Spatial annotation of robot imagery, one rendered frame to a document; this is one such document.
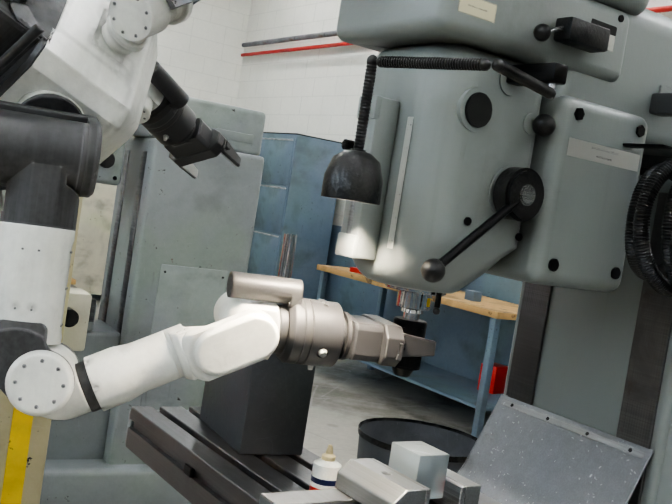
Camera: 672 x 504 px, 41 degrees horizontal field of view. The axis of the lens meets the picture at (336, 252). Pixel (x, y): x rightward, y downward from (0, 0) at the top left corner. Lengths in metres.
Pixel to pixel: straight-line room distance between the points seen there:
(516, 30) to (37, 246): 0.64
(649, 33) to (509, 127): 0.29
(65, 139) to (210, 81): 9.92
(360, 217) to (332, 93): 8.21
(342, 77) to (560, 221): 8.06
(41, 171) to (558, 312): 0.87
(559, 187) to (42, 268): 0.67
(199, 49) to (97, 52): 9.74
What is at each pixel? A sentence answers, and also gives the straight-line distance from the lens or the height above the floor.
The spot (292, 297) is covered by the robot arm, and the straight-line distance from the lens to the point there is 1.16.
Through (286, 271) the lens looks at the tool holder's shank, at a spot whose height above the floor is 1.28.
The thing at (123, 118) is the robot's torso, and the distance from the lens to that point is 1.25.
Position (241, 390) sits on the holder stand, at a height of 1.06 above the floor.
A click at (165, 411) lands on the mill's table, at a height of 0.96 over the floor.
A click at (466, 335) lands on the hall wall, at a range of 7.30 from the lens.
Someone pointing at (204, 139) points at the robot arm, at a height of 1.49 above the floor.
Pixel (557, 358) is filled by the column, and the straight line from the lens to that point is 1.55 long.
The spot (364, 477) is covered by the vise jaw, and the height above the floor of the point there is 1.06.
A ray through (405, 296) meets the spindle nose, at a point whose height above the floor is 1.30.
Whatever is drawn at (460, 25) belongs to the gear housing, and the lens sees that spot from 1.12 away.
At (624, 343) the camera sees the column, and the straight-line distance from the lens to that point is 1.47.
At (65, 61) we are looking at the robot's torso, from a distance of 1.22.
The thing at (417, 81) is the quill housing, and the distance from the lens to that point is 1.16.
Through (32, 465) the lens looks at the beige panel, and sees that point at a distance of 2.95.
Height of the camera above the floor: 1.40
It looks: 3 degrees down
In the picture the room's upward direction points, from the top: 9 degrees clockwise
